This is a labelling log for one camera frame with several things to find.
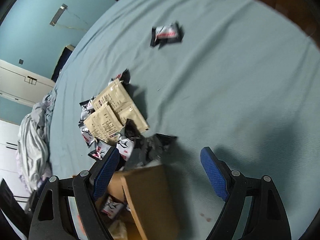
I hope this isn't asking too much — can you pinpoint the lone black white snack packet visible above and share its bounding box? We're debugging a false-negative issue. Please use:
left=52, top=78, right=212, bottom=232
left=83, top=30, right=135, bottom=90
left=150, top=21, right=183, bottom=47

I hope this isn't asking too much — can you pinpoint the snack packet in box front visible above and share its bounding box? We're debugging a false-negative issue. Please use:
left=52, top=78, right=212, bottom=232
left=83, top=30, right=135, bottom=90
left=101, top=196, right=125, bottom=219

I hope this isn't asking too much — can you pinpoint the crumpled grey blanket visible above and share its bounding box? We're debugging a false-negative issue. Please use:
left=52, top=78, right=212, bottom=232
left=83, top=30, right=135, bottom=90
left=16, top=89, right=57, bottom=193

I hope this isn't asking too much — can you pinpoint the snack packet right of sachets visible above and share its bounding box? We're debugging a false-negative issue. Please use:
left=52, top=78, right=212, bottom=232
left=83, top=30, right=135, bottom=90
left=88, top=139, right=111, bottom=160

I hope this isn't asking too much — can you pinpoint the brown cardboard box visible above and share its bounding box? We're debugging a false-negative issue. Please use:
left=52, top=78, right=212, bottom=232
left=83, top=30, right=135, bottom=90
left=95, top=165, right=179, bottom=239

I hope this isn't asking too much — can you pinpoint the snack packet beside box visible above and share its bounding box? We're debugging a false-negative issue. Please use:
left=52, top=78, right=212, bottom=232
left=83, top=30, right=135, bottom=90
left=116, top=119, right=141, bottom=161

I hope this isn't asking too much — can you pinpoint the beige sachet lower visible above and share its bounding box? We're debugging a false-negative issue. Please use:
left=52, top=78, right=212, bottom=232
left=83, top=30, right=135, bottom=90
left=84, top=102, right=123, bottom=146

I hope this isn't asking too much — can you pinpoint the beige sachet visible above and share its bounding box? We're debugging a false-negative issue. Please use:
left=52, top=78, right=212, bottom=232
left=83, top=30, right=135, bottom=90
left=92, top=79, right=150, bottom=133
left=84, top=102, right=123, bottom=146

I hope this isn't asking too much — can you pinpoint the black white snack packet left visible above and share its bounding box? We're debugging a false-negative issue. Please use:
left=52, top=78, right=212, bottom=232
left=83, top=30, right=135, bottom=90
left=78, top=96, right=95, bottom=147

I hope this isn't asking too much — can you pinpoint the beige sachet upper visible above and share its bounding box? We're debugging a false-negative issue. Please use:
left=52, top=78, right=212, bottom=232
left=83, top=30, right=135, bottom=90
left=92, top=79, right=150, bottom=133

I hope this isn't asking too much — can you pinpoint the white door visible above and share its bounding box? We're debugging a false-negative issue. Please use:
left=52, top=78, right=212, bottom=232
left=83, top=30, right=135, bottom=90
left=0, top=60, right=55, bottom=107

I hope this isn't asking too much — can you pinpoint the teal bed sheet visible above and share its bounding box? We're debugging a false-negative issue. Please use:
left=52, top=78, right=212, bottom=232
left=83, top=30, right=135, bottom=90
left=49, top=0, right=319, bottom=239

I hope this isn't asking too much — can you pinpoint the snack packet behind sachets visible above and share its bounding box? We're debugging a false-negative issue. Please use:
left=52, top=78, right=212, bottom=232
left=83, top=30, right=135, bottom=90
left=109, top=69, right=131, bottom=85

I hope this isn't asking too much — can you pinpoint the dark blue framed picture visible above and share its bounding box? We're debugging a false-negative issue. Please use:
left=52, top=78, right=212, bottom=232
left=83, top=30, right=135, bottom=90
left=51, top=44, right=75, bottom=82

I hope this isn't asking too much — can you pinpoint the wall mounted grey bracket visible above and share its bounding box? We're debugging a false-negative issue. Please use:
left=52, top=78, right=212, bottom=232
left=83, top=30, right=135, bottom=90
left=50, top=4, right=68, bottom=26

